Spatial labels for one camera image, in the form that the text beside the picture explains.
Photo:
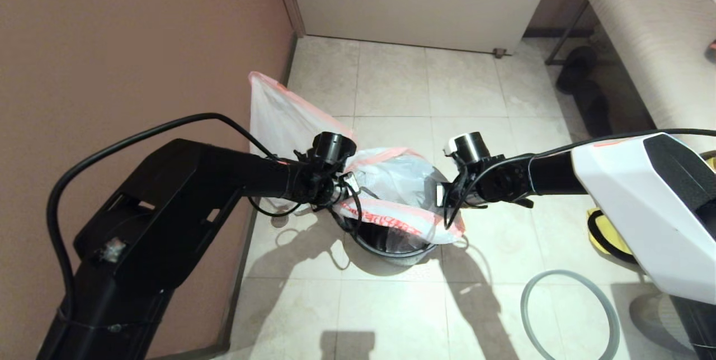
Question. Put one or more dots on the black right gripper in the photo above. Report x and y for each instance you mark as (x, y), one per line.
(450, 195)

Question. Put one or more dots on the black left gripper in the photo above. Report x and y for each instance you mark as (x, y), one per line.
(333, 192)

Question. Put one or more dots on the white red-printed plastic bag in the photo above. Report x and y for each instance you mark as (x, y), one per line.
(403, 181)

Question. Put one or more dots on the black round trash bin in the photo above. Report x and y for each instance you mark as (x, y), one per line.
(391, 254)

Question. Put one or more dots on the white garbage bag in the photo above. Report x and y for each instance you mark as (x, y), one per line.
(279, 119)

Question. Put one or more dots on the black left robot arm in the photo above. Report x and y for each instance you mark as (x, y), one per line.
(168, 209)

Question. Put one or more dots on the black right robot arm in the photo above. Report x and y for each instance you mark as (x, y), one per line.
(643, 192)

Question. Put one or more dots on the yellow fabric bag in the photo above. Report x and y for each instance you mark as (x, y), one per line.
(607, 237)

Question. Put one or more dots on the small round brown floor disc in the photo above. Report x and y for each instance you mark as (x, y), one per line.
(278, 221)

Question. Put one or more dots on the small grey door fitting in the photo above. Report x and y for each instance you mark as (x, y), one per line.
(499, 53)

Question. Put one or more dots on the black slippers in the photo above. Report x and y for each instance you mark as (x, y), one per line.
(587, 91)

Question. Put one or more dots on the thin dark metal rod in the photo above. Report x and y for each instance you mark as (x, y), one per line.
(565, 33)

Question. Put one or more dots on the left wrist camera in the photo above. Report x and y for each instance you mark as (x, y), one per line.
(351, 182)

